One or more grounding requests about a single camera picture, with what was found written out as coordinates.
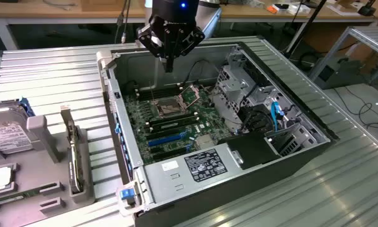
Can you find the open black PC case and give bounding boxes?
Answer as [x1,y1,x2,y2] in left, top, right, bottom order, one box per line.
[96,40,341,227]

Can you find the black tripod pole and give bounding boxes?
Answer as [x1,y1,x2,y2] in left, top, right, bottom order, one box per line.
[284,0,330,54]

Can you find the thin metal locking lever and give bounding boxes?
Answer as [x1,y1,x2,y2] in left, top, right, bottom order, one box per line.
[148,81,156,105]

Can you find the blue flat wire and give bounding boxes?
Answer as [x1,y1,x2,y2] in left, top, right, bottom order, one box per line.
[270,101,286,132]

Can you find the long wooden desk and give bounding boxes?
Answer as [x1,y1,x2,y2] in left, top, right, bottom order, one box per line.
[220,0,378,27]

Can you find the black desk device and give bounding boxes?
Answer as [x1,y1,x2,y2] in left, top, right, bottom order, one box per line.
[355,0,378,17]

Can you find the silver perforated drive cage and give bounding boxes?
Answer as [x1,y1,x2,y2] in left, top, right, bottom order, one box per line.
[212,64,272,133]

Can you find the CPU socket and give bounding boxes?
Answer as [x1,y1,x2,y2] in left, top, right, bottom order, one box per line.
[154,96,193,119]

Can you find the white small box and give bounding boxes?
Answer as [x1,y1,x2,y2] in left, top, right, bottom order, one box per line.
[286,4,312,14]

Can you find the blue case latch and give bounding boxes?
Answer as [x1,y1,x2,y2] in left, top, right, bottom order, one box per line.
[118,187,136,202]

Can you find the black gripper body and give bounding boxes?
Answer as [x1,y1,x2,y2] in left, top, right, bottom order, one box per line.
[148,0,200,55]

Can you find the grey parts rack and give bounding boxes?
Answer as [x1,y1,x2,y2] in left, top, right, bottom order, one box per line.
[0,114,97,227]

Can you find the silver chipset heatsink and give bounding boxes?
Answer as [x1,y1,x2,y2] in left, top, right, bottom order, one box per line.
[196,135,216,147]

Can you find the blue disk bracket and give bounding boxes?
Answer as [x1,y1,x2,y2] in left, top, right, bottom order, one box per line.
[18,96,37,118]

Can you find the wooden desk with white frame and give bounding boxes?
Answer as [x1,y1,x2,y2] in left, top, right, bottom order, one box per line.
[0,0,148,51]

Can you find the black power wire bundle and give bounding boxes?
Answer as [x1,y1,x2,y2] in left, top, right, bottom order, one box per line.
[238,105,274,135]

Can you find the black RAM slot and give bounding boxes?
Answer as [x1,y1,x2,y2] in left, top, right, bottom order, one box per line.
[134,84,180,95]
[137,88,181,100]

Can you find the silver disk bay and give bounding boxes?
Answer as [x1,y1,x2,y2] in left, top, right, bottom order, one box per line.
[264,122,322,157]

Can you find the long black expansion slot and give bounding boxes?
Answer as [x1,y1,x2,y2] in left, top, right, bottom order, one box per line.
[144,131,182,141]
[152,148,192,160]

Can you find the graphics card with fan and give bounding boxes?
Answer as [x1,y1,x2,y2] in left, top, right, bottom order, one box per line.
[60,105,86,192]

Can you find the silver socket cover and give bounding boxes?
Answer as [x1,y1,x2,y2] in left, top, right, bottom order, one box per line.
[176,84,202,111]

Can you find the green RAM stick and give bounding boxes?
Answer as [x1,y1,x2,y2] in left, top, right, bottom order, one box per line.
[0,188,57,206]
[149,117,200,132]

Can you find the black arched wire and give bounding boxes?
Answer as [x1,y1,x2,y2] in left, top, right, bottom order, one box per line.
[181,60,224,87]

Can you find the black plastic shroud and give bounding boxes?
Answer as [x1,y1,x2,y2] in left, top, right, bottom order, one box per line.
[216,131,282,171]

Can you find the white paper sheet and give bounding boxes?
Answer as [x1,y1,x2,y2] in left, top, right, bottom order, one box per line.
[326,4,362,17]

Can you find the silver power supply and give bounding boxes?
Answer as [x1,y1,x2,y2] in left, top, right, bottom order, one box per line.
[142,142,242,204]

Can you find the green motherboard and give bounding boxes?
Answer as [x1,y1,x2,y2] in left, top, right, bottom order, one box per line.
[122,85,237,166]

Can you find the black cable with inline box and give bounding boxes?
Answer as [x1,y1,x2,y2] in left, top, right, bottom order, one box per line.
[114,0,129,31]

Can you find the aluminium profile frame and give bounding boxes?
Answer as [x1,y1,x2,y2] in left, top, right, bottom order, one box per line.
[308,25,378,86]

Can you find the blue expansion slot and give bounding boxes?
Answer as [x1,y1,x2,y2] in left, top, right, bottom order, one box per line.
[146,134,190,148]

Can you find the grey equipment box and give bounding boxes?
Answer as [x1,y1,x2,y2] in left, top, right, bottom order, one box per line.
[314,56,361,90]

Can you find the cable with silver plug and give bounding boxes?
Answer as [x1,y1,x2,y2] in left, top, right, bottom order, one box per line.
[120,0,132,44]

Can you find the brown cardboard box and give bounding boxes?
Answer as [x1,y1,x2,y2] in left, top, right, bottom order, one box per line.
[302,22,377,62]

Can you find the silver hard disk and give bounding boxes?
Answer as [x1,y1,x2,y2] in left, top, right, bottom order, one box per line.
[0,100,36,155]

